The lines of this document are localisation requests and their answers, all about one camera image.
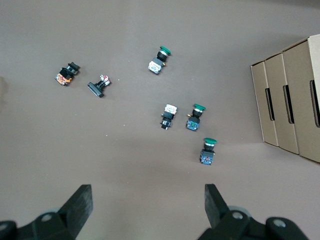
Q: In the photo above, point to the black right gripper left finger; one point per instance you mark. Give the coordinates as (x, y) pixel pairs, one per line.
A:
(75, 212)

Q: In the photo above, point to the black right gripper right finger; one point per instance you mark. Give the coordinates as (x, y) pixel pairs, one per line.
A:
(217, 212)

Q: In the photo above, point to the brown cardboard box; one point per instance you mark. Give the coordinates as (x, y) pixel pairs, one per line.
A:
(302, 75)
(260, 100)
(276, 72)

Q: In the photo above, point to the green mushroom push button switch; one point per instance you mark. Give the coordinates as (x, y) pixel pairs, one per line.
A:
(193, 124)
(156, 65)
(207, 156)

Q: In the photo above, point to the black selector switch orange block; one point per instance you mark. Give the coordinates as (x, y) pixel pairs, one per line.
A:
(63, 76)
(167, 117)

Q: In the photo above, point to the black switch red tip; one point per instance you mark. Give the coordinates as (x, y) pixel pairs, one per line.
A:
(95, 89)

